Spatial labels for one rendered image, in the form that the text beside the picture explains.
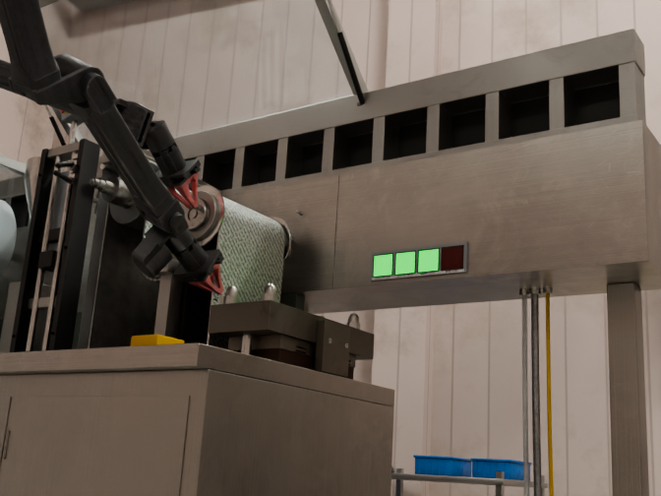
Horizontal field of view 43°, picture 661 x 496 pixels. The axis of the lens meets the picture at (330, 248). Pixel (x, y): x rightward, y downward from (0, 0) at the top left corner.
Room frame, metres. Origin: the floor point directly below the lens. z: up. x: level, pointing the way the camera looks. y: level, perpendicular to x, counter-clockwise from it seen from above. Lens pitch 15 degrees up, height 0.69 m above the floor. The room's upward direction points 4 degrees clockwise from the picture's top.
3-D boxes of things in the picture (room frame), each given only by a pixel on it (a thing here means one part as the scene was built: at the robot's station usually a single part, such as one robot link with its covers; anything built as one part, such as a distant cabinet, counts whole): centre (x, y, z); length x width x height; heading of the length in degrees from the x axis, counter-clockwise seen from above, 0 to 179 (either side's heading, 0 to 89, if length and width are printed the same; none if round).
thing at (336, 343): (1.81, -0.02, 0.97); 0.10 x 0.03 x 0.11; 145
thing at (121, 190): (1.95, 0.52, 1.34); 0.06 x 0.06 x 0.06; 55
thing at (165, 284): (1.81, 0.36, 1.05); 0.06 x 0.05 x 0.31; 145
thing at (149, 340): (1.54, 0.31, 0.91); 0.07 x 0.07 x 0.02; 55
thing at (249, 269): (1.89, 0.18, 1.11); 0.23 x 0.01 x 0.18; 145
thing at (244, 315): (1.85, 0.06, 1.00); 0.40 x 0.16 x 0.06; 145
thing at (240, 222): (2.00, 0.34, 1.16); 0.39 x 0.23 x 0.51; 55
